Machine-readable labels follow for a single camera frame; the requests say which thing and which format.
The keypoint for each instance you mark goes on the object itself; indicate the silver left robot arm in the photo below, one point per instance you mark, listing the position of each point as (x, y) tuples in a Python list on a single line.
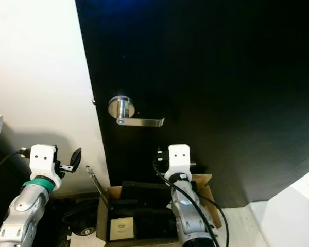
[(20, 216)]

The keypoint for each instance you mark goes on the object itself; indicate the silver foil-wrapped stick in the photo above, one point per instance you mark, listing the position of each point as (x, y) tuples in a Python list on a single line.
[(97, 185)]

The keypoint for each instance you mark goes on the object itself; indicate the large black foam block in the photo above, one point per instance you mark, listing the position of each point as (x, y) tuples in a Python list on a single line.
[(144, 194)]

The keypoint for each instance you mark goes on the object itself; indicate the brown cardboard box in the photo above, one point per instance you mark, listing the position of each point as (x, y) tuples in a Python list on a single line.
[(102, 221)]

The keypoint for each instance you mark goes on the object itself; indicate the white square card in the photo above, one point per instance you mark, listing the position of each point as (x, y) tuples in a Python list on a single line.
[(122, 229)]

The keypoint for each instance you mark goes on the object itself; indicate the black door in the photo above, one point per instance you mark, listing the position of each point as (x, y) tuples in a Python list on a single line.
[(216, 62)]

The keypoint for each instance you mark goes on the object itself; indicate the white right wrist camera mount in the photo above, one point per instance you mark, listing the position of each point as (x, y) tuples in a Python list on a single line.
[(179, 154)]

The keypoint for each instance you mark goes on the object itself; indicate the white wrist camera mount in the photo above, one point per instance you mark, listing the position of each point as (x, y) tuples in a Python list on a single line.
[(44, 157), (179, 154)]

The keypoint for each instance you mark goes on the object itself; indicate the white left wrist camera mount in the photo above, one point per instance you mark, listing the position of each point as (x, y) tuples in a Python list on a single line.
[(44, 157)]

